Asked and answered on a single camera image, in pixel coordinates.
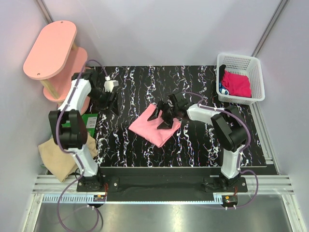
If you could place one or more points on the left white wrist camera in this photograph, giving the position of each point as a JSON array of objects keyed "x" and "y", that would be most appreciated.
[{"x": 110, "y": 84}]

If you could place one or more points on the blue garment in basket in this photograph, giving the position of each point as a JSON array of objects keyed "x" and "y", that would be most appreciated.
[{"x": 223, "y": 90}]

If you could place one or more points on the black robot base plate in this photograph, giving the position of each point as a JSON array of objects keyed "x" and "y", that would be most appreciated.
[{"x": 204, "y": 178}]

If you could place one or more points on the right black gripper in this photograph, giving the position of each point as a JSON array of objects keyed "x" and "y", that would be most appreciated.
[{"x": 167, "y": 123}]

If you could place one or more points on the pink t shirt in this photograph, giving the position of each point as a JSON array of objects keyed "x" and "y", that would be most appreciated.
[{"x": 148, "y": 129}]

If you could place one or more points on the black garment in basket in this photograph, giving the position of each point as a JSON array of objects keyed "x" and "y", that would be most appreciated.
[{"x": 221, "y": 72}]

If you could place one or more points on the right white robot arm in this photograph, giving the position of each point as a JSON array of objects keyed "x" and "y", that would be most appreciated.
[{"x": 230, "y": 129}]

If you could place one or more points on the beige folded t shirt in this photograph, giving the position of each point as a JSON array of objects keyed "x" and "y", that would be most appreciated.
[{"x": 62, "y": 164}]

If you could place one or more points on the aluminium frame rail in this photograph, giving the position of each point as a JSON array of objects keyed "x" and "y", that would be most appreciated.
[{"x": 70, "y": 191}]

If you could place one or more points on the pink three-tier shelf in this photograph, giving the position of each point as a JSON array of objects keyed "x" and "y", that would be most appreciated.
[{"x": 54, "y": 58}]

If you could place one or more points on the white plastic laundry basket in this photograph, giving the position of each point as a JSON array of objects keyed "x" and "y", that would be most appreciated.
[{"x": 242, "y": 65}]

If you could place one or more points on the magenta t shirt in basket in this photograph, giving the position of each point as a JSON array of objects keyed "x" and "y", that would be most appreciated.
[{"x": 237, "y": 85}]

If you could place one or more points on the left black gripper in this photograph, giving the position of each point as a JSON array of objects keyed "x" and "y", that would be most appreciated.
[{"x": 112, "y": 105}]

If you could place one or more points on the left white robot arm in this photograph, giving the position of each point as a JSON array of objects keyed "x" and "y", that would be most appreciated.
[{"x": 69, "y": 130}]

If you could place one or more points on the green folded t shirt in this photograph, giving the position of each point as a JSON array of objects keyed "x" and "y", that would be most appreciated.
[{"x": 90, "y": 121}]

